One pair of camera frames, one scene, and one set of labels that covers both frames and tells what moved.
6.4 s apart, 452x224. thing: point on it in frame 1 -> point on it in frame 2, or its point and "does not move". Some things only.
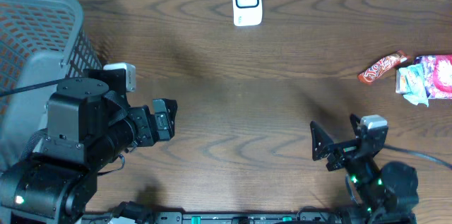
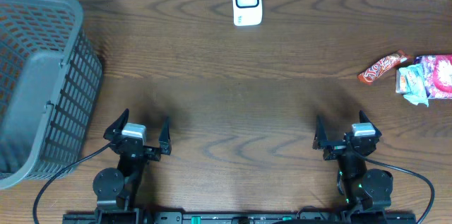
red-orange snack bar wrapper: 384,64 does not move
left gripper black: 144,126 -> 140,148
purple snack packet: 438,75 does not move
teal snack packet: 415,77 does not move
